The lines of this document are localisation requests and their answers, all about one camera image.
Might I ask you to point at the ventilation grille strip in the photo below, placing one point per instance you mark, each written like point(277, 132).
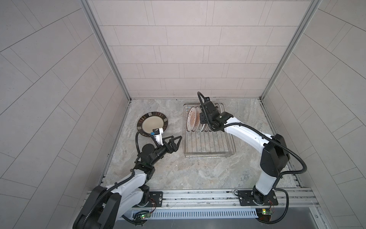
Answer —
point(204, 214)

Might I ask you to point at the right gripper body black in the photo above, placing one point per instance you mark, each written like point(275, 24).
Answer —
point(208, 108)

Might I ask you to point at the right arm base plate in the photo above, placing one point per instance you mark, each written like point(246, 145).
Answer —
point(256, 198)

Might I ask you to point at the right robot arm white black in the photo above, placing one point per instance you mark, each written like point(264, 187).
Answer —
point(273, 150)

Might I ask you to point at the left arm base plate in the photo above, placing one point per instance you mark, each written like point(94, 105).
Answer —
point(154, 200)

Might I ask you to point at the left circuit board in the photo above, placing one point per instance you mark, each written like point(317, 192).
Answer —
point(142, 215)

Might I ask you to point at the right circuit board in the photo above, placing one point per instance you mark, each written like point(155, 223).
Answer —
point(264, 214)

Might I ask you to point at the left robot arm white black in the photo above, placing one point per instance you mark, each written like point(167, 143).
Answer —
point(105, 205)

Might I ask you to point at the sunburst plate front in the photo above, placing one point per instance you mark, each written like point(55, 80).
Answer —
point(191, 118)

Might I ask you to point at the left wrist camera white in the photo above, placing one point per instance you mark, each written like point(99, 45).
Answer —
point(157, 135)

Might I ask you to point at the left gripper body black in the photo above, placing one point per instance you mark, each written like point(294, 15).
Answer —
point(167, 146)

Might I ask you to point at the sunburst plate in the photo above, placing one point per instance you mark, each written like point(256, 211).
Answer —
point(191, 118)
point(202, 126)

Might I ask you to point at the dark rimmed cream plate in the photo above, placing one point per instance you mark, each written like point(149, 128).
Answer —
point(150, 121)

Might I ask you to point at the circuit board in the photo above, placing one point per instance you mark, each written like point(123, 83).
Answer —
point(142, 215)
point(264, 214)

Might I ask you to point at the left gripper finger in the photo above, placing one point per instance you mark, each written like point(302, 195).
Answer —
point(166, 139)
point(174, 143)

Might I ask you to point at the wire dish rack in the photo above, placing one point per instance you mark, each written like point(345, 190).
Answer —
point(205, 144)

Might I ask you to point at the aluminium mounting rail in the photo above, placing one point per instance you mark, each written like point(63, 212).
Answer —
point(219, 199)

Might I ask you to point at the watermelon pattern plate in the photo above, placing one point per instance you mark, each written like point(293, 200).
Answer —
point(219, 107)

